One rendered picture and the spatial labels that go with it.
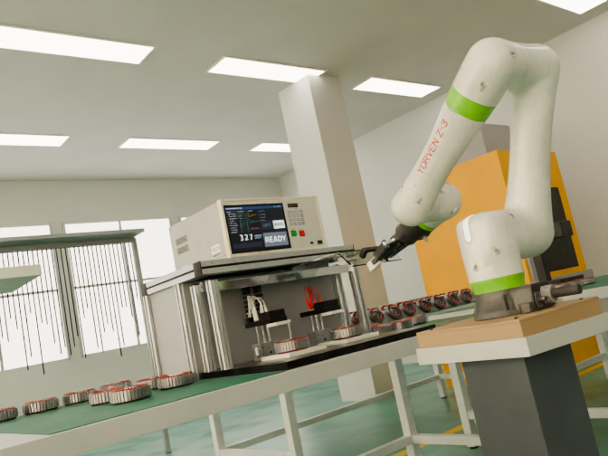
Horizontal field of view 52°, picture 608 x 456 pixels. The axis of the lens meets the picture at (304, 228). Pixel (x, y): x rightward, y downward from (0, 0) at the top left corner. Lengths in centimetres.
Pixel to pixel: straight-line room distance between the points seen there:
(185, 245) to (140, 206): 683
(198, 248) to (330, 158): 413
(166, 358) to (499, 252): 127
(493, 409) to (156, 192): 811
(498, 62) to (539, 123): 22
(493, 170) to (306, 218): 344
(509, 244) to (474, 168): 417
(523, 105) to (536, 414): 72
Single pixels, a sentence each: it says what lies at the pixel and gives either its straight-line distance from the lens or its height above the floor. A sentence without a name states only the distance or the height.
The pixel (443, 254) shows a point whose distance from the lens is 591.
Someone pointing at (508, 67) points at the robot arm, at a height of 133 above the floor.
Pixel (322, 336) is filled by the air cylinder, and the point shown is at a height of 80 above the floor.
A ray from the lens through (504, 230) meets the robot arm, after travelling 151.
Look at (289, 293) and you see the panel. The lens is 234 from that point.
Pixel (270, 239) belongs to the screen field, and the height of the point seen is 117.
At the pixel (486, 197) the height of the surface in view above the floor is 158.
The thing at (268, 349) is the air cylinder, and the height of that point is 80.
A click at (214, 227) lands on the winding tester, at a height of 124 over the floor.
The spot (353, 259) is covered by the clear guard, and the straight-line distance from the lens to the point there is 205.
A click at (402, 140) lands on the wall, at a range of 863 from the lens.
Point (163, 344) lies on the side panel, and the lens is 229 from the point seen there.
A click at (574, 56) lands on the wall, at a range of 740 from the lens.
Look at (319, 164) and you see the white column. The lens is 628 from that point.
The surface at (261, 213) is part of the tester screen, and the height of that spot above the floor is 126.
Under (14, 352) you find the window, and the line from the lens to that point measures 825.
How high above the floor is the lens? 87
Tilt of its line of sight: 8 degrees up
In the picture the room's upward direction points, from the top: 12 degrees counter-clockwise
